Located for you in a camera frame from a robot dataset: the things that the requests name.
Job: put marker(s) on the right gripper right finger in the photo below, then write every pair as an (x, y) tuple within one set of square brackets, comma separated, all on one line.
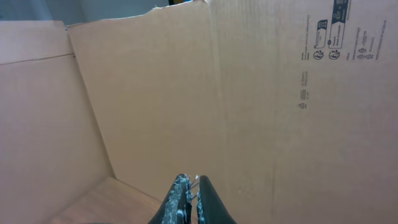
[(210, 208)]

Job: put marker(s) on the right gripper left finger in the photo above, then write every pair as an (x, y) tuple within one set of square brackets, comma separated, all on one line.
[(176, 207)]

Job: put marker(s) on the cardboard strip at table edge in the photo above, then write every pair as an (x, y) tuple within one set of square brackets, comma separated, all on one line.
[(289, 107)]

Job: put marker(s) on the cardboard wall left panel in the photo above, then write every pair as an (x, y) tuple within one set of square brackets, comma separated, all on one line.
[(51, 147)]

